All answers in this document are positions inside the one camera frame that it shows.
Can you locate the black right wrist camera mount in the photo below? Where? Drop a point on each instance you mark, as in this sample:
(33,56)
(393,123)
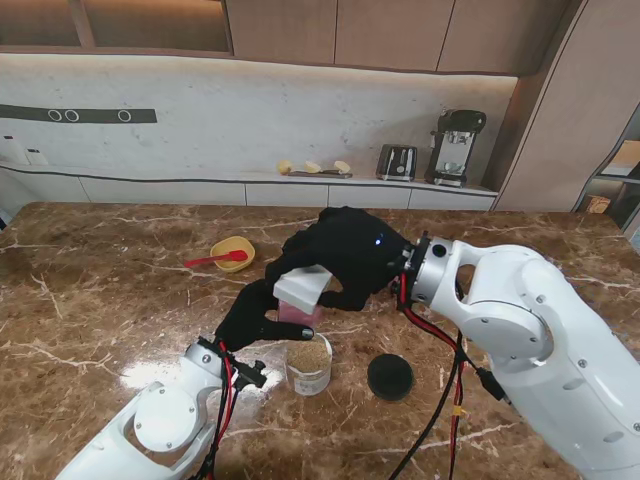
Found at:
(399,295)

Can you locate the clear labelled grain jar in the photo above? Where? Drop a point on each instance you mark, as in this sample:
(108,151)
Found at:
(309,372)

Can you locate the red plastic scoop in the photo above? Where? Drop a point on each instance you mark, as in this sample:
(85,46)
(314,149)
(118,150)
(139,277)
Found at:
(235,256)

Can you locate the white counter with drawers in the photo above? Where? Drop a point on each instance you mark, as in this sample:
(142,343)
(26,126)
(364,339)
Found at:
(285,192)

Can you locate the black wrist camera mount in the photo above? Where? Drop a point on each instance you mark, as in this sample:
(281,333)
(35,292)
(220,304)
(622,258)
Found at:
(399,295)
(251,374)

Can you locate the black wall socket strip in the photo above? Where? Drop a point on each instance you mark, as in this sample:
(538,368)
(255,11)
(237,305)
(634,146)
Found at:
(100,115)

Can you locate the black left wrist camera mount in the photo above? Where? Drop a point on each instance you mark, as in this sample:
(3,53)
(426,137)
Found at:
(251,374)

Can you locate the yellow lemon piece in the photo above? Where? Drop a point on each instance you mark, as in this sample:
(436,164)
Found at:
(312,167)
(342,166)
(284,167)

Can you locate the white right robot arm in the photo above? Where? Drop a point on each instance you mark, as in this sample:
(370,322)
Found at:
(540,340)

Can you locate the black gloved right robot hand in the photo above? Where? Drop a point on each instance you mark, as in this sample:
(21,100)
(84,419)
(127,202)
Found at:
(355,250)

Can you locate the tall wooden side panel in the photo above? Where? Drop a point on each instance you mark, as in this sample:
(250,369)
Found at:
(555,125)

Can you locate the black and steel toaster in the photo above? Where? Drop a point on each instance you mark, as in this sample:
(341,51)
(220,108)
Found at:
(397,162)

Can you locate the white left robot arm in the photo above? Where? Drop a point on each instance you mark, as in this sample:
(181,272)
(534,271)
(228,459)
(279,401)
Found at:
(145,425)

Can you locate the white countertop device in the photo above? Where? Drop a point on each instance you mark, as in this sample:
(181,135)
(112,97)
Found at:
(36,156)
(11,150)

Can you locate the black espresso machine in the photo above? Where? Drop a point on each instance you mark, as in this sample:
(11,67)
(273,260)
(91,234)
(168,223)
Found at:
(452,145)

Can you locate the pink jar with white lid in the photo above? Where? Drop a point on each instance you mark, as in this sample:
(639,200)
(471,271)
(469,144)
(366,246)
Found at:
(300,290)

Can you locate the small wooden box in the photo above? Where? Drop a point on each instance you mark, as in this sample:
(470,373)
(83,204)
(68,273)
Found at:
(596,204)

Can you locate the dark wooden cutting board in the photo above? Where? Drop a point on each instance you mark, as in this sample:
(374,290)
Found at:
(307,174)

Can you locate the open lit wall cabinet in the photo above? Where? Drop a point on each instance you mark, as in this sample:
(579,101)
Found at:
(150,25)

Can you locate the yellow plastic bowl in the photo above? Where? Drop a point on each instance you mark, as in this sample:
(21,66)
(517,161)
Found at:
(232,261)

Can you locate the black round jar lid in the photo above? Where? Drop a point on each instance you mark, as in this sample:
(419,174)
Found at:
(391,377)

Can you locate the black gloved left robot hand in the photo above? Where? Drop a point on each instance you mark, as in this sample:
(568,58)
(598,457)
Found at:
(245,315)

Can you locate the open shelf unit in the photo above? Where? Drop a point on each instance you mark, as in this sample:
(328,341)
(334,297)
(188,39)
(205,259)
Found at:
(622,200)

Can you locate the wooden wall cabinet doors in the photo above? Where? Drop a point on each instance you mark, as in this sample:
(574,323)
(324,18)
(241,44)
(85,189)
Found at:
(390,32)

